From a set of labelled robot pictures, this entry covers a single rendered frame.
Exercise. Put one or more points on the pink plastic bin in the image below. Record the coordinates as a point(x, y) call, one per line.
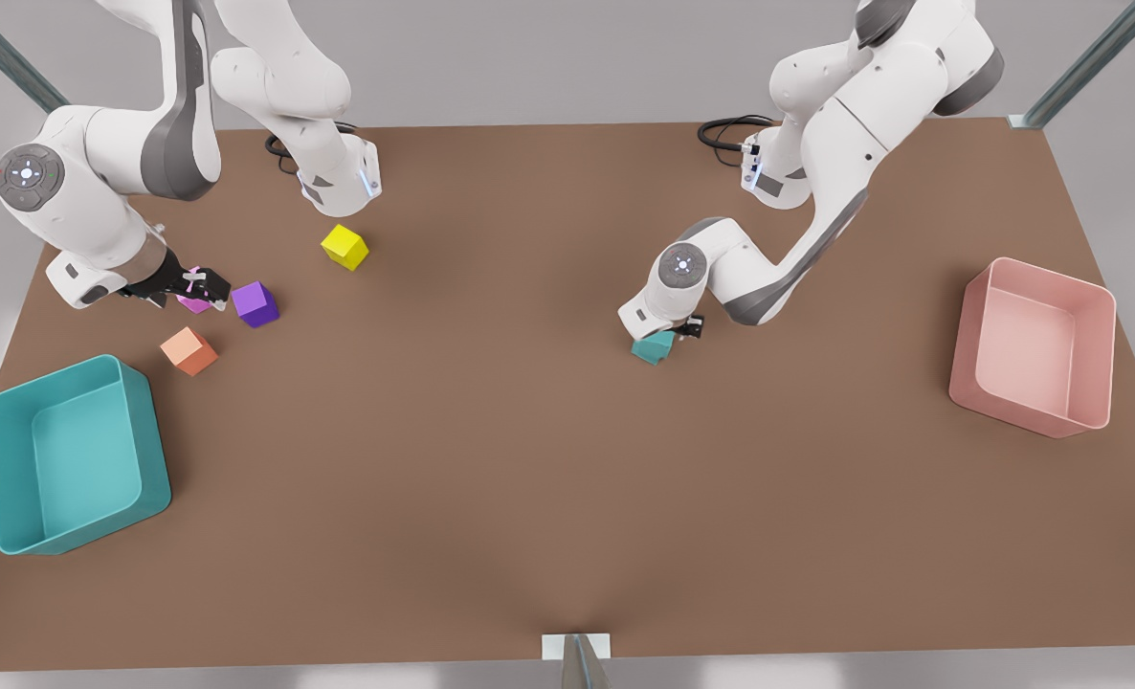
point(1032, 346)

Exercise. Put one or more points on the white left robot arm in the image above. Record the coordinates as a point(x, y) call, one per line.
point(816, 144)

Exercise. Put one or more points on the teal cube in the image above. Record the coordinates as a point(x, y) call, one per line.
point(652, 348)

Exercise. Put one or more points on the orange cube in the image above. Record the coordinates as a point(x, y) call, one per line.
point(188, 350)

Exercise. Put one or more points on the pink cube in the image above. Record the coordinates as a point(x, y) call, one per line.
point(191, 302)

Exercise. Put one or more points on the yellow cube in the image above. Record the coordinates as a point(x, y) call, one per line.
point(344, 246)

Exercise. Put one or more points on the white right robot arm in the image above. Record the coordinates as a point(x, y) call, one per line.
point(99, 158)

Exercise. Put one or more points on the purple cube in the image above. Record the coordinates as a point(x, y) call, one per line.
point(255, 303)

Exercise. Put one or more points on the teal plastic bin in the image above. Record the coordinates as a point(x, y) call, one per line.
point(75, 455)

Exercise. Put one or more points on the silver frame post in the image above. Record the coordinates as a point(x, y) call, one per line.
point(1084, 62)
point(579, 660)
point(8, 53)

